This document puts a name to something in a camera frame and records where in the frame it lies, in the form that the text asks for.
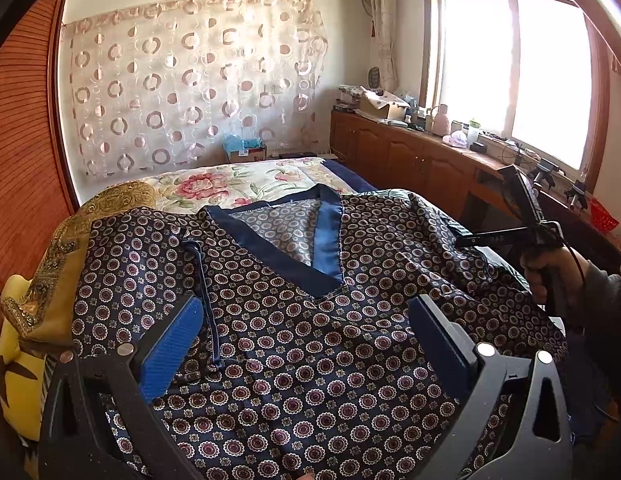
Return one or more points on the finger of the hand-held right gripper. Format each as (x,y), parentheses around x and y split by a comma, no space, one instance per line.
(490,238)

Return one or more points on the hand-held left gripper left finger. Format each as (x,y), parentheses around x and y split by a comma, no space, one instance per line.
(170,350)

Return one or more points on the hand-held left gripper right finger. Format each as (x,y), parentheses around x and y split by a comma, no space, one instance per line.
(440,355)

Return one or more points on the navy medallion print top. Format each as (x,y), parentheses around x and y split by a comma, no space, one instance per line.
(310,360)

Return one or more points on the person's right forearm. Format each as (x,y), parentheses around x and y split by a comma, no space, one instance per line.
(608,295)

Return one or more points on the person's right hand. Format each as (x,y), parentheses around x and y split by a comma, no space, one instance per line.
(570,275)

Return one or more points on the clear bottle green lid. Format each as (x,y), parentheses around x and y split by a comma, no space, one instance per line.
(474,132)

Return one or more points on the pink hat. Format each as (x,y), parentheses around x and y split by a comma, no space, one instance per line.
(456,138)

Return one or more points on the wooden cabinet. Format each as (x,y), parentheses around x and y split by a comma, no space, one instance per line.
(415,160)

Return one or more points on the pink kettle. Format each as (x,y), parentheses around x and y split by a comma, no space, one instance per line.
(443,119)

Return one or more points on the gold patterned cloth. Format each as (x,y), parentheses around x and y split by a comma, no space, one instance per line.
(65,255)

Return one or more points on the yellow pillow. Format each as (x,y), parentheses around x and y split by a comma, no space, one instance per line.
(20,375)

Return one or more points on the cardboard box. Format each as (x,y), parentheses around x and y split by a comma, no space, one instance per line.
(383,107)

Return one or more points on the floral quilt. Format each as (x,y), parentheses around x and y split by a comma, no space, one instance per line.
(225,182)

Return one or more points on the blue tissue box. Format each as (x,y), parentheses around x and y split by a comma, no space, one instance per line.
(243,150)

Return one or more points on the beige window curtain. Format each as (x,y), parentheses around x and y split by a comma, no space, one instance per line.
(383,25)

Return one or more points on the wooden headboard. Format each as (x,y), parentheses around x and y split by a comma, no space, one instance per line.
(25,160)

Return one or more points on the circle pattern sheer curtain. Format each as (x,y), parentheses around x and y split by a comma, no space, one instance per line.
(190,75)

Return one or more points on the wooden frame window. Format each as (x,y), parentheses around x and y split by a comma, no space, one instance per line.
(510,70)

